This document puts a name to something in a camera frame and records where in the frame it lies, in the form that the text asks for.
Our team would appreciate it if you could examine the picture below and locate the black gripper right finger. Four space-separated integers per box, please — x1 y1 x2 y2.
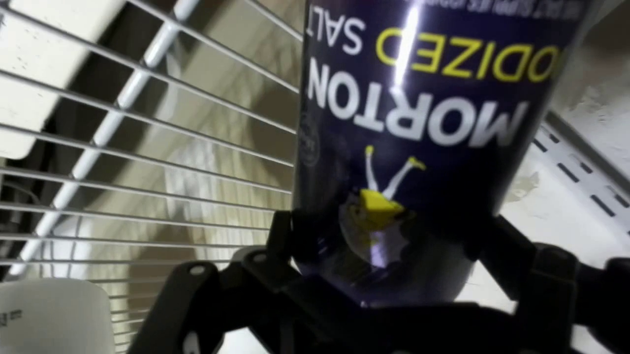
468 214 630 354

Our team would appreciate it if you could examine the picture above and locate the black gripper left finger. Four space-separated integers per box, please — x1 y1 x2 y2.
126 208 421 354

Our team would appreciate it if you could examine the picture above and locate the white wire shelf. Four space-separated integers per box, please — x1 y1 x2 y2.
0 0 311 354

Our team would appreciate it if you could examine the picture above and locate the white jar purple lid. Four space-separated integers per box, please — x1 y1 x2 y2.
0 277 118 354

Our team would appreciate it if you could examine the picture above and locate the dark blue salt container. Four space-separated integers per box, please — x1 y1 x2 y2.
291 0 596 310

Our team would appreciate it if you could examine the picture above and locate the white slotted shelf rail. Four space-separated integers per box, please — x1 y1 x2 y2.
523 108 630 239

